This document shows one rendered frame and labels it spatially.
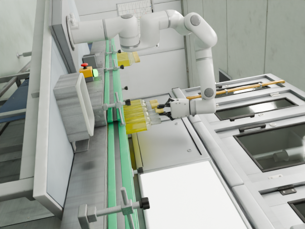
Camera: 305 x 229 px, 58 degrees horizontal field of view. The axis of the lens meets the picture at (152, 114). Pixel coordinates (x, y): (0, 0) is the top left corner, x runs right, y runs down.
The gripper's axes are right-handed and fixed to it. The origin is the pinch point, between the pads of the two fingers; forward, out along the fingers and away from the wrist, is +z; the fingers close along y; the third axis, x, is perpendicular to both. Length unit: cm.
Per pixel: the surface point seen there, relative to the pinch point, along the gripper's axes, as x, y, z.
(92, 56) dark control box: -40, 23, 46
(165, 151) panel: 20.7, -12.5, -2.4
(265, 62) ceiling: -210, -49, -106
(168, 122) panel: -7.9, -12.6, -2.1
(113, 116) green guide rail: 15.9, 6.1, 21.6
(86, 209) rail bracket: 86, 18, 9
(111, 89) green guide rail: -1.6, 13.3, 25.7
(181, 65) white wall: -595, -164, 12
